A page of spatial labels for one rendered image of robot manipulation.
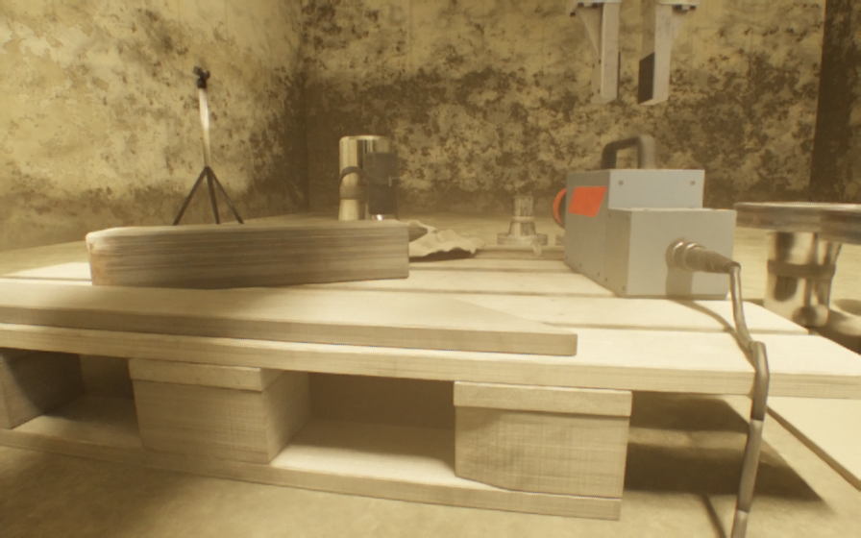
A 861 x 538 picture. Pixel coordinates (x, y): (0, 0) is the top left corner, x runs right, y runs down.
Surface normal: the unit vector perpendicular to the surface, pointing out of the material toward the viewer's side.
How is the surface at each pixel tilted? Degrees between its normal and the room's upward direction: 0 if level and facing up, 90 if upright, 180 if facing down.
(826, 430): 0
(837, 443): 0
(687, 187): 90
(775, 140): 90
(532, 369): 90
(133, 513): 0
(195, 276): 90
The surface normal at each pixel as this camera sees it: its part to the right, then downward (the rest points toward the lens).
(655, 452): 0.00, -0.99
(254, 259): 0.26, 0.16
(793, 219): -0.75, 0.12
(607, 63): 0.00, 0.17
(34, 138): 0.99, 0.02
